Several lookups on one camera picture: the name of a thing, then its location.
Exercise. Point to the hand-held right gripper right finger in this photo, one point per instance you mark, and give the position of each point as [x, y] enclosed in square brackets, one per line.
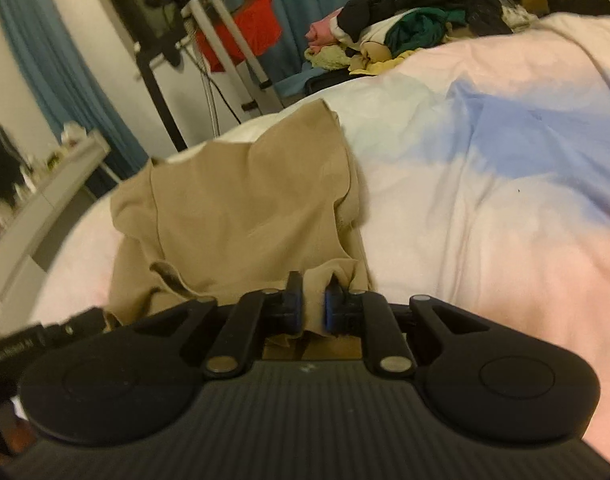
[330, 310]

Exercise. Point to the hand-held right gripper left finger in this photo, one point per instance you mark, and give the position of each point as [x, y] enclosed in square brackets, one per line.
[295, 305]

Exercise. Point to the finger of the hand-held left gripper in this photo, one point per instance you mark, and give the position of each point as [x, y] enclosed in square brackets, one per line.
[77, 324]

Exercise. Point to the tan shirt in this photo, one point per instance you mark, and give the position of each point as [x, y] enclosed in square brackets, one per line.
[245, 210]

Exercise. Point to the pile of mixed clothes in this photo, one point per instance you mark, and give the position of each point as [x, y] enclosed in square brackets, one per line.
[415, 20]

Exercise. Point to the white desk with drawers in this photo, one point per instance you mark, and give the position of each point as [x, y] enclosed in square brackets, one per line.
[45, 210]

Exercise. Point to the group of small desk items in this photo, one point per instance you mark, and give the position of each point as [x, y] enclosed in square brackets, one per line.
[40, 165]

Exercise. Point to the black monitor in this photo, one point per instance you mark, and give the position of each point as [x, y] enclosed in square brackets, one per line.
[2, 165]

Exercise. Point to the light blue cloth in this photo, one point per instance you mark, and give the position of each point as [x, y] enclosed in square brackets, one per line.
[295, 84]

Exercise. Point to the black suitcase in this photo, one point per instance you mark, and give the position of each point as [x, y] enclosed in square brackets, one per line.
[330, 80]

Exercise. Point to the blue curtain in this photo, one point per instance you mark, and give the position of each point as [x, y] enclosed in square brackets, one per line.
[305, 0]
[55, 60]

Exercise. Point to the red cloth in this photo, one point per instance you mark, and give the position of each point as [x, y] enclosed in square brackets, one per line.
[245, 30]

